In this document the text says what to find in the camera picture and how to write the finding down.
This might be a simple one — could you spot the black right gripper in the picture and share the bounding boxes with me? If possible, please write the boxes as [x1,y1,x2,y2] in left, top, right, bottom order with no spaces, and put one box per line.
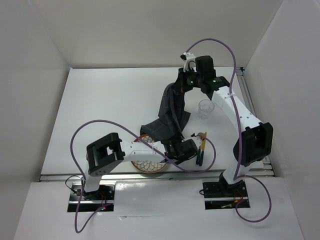
[173,65,204,93]

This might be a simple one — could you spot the dark grey checked cloth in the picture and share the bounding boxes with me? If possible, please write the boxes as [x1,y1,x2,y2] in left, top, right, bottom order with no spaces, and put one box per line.
[140,83,191,141]

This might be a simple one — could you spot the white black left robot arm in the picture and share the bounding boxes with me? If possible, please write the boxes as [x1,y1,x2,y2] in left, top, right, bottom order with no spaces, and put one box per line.
[80,132,201,200]

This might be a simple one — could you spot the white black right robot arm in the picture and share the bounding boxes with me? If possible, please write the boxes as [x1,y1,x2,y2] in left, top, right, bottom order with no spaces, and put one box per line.
[173,52,273,196]

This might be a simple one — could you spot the clear drinking glass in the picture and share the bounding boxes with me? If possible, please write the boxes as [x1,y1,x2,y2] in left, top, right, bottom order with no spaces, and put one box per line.
[197,99,215,120]

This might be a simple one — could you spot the floral patterned plate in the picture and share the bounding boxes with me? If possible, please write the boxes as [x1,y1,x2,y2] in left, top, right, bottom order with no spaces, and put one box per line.
[131,134,168,174]

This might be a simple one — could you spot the gold fork green handle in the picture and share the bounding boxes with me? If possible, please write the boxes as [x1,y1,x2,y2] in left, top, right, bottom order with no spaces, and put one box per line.
[196,148,204,166]

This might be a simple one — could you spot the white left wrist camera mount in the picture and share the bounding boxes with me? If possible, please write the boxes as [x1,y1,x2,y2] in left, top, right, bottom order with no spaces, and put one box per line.
[190,132,205,147]

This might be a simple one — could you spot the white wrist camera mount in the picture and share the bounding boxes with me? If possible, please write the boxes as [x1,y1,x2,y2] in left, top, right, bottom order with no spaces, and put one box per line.
[180,52,196,72]
[190,132,205,147]

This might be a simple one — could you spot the gold knife green handle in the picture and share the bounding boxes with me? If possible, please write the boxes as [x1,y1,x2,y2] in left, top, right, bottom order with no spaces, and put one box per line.
[196,132,207,166]

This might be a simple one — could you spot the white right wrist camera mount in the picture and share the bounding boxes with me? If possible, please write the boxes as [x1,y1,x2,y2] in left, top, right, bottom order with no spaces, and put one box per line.
[180,52,196,72]

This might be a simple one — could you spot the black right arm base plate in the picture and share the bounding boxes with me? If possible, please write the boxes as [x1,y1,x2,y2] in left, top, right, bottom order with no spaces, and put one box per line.
[199,180,251,210]

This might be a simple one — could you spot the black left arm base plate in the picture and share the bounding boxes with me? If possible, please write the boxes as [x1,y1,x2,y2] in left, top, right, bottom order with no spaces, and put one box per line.
[65,183,116,213]

